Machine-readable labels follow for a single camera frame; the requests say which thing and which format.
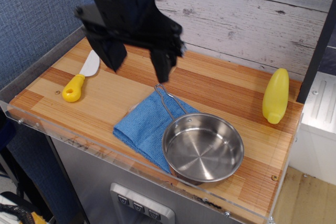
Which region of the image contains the clear acrylic table guard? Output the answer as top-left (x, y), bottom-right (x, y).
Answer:
top-left (1, 29), bottom-right (303, 223)

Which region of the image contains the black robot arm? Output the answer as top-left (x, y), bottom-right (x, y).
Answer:
top-left (74, 0), bottom-right (185, 83)

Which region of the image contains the silver button control panel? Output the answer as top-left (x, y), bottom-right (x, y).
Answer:
top-left (110, 183), bottom-right (175, 223)

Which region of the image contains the yellow plastic bottle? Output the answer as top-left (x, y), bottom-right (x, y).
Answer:
top-left (262, 68), bottom-right (289, 124)

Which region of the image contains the white appliance with vents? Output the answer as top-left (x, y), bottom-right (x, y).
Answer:
top-left (289, 72), bottom-right (335, 185)

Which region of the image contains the black vertical post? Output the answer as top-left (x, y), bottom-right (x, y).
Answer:
top-left (296, 0), bottom-right (336, 103)

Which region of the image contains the yellow object bottom left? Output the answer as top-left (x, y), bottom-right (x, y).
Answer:
top-left (31, 212), bottom-right (48, 224)

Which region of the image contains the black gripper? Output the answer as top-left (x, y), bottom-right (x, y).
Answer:
top-left (75, 0), bottom-right (185, 83)

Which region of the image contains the stainless steel pot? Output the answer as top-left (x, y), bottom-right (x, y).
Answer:
top-left (154, 83), bottom-right (245, 189)

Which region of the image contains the blue folded cloth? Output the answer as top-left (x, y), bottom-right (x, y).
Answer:
top-left (113, 89), bottom-right (201, 174)

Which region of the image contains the yellow handled toy knife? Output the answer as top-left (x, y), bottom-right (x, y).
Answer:
top-left (62, 50), bottom-right (100, 102)

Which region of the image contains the black braided cable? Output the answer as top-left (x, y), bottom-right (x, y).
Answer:
top-left (0, 203), bottom-right (35, 224)

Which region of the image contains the stainless steel cabinet front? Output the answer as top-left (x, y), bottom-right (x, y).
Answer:
top-left (50, 138), bottom-right (239, 223)

